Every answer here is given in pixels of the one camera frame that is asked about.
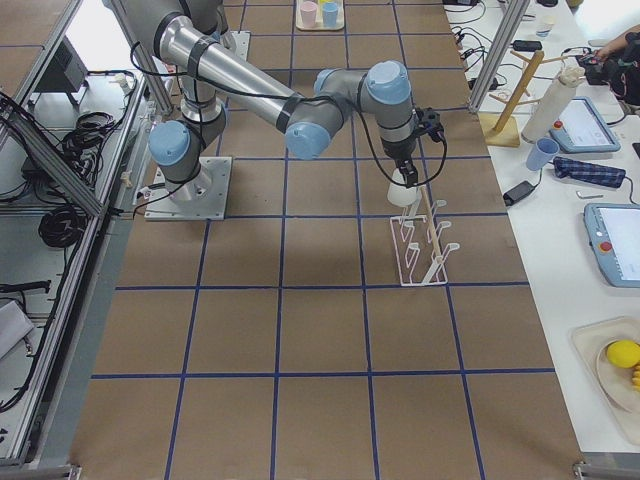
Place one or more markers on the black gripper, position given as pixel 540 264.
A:
pixel 398 152

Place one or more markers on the cream white cup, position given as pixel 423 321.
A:
pixel 398 193

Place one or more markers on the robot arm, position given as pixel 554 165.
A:
pixel 189 35

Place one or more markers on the white dish rack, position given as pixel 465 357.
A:
pixel 416 234

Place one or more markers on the blue cup on desk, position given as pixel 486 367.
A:
pixel 543 151

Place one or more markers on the pink cup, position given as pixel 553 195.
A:
pixel 308 13

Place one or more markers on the wooden mug tree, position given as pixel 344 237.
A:
pixel 502 130

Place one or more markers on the black power adapter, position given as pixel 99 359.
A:
pixel 518 193

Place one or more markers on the blue plaid cloth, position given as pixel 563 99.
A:
pixel 591 173

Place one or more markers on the white thermos bottle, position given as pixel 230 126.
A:
pixel 556 98

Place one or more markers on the cream plastic tray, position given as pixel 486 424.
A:
pixel 319 25

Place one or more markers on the blue teach pendant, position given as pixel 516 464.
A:
pixel 581 129
pixel 613 233

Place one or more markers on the yellow lemon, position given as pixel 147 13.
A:
pixel 623 353

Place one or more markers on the beige plate tray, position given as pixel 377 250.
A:
pixel 615 383

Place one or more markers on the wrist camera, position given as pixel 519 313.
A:
pixel 429 123

